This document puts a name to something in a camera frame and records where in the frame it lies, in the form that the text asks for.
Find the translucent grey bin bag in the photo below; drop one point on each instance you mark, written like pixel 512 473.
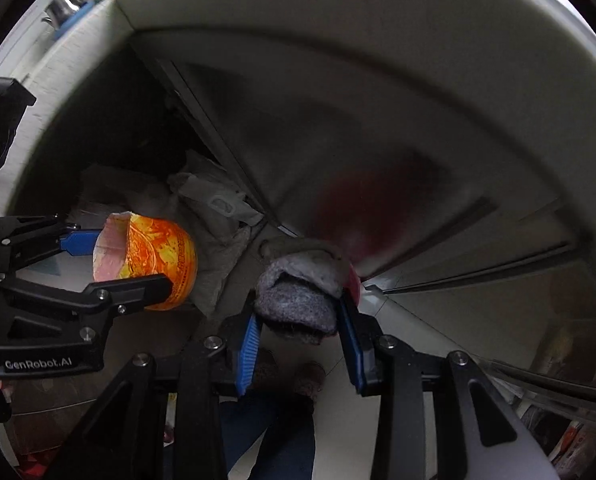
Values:
pixel 217 240

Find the brown fuzzy slipper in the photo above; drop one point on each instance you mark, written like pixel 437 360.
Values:
pixel 308 380

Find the blue saucer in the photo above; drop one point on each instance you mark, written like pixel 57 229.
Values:
pixel 75 21

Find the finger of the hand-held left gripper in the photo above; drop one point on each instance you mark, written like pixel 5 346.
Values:
pixel 127 290
pixel 80 242

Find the grey cloth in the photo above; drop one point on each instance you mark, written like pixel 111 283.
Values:
pixel 298 302

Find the colourful packets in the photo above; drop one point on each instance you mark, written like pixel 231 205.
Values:
pixel 563 440

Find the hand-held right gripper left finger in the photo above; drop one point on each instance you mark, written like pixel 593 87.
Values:
pixel 248 355

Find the steel teapot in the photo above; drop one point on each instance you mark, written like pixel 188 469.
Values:
pixel 65 2

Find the orange printed paper cup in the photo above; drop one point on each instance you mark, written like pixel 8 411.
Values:
pixel 152 255

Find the person's jeans leg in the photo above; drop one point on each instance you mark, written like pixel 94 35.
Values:
pixel 273 440

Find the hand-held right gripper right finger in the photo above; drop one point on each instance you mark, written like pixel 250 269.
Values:
pixel 353 350

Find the red plastic basin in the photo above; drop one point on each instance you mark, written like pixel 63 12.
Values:
pixel 354 285

